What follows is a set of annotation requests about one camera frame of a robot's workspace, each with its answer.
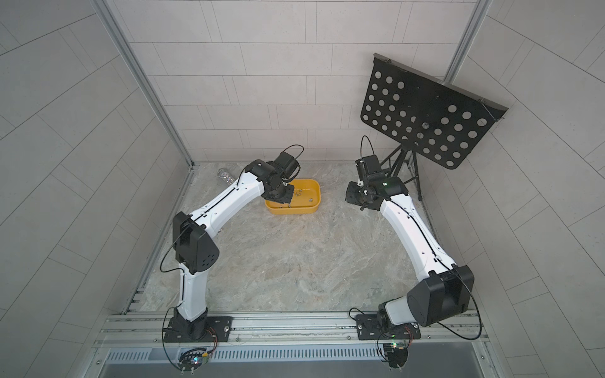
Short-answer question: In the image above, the yellow plastic storage box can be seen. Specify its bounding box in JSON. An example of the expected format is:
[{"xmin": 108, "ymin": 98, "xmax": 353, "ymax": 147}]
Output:
[{"xmin": 265, "ymin": 179, "xmax": 321, "ymax": 215}]

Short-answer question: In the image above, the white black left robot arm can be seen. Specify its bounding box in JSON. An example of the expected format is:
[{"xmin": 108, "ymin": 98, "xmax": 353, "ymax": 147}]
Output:
[{"xmin": 173, "ymin": 152, "xmax": 300, "ymax": 323}]

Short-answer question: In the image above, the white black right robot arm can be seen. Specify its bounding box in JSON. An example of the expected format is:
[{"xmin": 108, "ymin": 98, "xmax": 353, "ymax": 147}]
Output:
[{"xmin": 345, "ymin": 177, "xmax": 474, "ymax": 328}]

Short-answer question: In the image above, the glittery silver tube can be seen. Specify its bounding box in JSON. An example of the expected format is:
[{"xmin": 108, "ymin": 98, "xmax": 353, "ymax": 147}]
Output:
[{"xmin": 217, "ymin": 168, "xmax": 236, "ymax": 185}]

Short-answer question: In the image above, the black music stand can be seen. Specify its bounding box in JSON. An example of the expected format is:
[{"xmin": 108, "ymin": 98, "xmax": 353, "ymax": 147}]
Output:
[{"xmin": 360, "ymin": 53, "xmax": 510, "ymax": 202}]

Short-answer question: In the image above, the right circuit board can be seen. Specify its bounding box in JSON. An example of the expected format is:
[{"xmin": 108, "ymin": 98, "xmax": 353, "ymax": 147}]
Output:
[{"xmin": 383, "ymin": 343, "xmax": 409, "ymax": 369}]

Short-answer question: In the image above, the circuit board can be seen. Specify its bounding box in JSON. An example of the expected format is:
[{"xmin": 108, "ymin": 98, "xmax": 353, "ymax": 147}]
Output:
[
  {"xmin": 178, "ymin": 347, "xmax": 210, "ymax": 375},
  {"xmin": 383, "ymin": 343, "xmax": 409, "ymax": 369}
]

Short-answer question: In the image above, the left circuit board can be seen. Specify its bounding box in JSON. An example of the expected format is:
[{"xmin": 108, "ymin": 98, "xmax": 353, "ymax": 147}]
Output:
[{"xmin": 178, "ymin": 347, "xmax": 210, "ymax": 375}]

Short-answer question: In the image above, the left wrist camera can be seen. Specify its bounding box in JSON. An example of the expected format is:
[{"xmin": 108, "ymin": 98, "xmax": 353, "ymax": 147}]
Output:
[{"xmin": 271, "ymin": 151, "xmax": 300, "ymax": 183}]

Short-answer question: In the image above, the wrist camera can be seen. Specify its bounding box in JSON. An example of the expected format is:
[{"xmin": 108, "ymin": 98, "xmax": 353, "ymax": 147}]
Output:
[
  {"xmin": 355, "ymin": 154, "xmax": 387, "ymax": 187},
  {"xmin": 271, "ymin": 151, "xmax": 300, "ymax": 183}
]

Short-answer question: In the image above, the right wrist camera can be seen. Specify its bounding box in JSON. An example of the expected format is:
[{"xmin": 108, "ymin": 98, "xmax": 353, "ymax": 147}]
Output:
[{"xmin": 355, "ymin": 154, "xmax": 387, "ymax": 187}]

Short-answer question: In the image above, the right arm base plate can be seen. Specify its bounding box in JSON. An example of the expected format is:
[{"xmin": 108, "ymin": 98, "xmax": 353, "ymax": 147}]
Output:
[{"xmin": 353, "ymin": 313, "xmax": 422, "ymax": 341}]

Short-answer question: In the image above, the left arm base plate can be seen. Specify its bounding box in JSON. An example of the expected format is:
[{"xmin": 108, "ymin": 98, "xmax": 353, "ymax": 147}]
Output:
[{"xmin": 162, "ymin": 313, "xmax": 234, "ymax": 343}]

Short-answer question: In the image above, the aluminium mounting rail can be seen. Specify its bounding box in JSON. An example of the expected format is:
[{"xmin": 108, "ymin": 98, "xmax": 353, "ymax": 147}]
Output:
[{"xmin": 92, "ymin": 310, "xmax": 480, "ymax": 348}]

